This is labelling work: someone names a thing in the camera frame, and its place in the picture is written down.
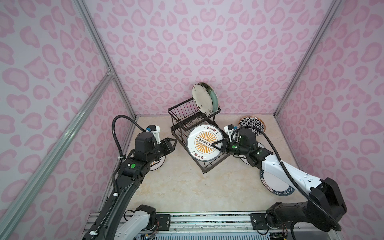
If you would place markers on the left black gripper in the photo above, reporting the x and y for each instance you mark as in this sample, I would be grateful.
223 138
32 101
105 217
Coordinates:
162 146

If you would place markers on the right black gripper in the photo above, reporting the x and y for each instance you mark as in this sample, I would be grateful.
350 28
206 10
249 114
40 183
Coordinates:
227 145

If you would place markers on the large orange sunburst plate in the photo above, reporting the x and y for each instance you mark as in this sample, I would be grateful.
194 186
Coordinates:
199 142

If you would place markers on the small orange sunburst plate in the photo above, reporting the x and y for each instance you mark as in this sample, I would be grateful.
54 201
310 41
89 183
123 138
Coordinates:
158 163

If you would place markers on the black wire dish rack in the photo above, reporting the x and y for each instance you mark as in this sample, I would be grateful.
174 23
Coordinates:
186 116

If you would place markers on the teal plate with flower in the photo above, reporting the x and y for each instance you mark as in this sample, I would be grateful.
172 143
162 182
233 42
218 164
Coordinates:
214 98

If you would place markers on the cream plate red berries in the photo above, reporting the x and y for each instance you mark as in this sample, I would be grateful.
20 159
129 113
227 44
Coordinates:
201 95

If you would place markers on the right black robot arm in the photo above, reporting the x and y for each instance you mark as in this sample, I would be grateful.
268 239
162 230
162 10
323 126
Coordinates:
324 206

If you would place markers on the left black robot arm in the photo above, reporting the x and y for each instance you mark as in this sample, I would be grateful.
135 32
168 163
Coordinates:
130 175

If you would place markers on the white plate blue clover outline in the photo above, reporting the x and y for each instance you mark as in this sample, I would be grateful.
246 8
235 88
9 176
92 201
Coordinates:
243 157

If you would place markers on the navy geometric pattern plate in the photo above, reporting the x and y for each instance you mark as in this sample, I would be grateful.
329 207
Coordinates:
252 121

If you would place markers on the white plate dark lettered rim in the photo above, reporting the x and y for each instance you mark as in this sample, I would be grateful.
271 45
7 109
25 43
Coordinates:
275 185

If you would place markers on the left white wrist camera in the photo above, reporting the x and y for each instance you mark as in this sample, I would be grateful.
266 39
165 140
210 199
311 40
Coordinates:
155 130

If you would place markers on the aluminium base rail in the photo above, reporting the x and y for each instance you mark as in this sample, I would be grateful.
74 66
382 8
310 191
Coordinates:
149 225

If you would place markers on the left aluminium wall frame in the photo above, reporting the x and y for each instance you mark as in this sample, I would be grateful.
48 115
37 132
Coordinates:
59 94

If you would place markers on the right aluminium corner post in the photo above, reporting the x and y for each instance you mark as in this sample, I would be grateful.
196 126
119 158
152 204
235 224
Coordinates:
327 21

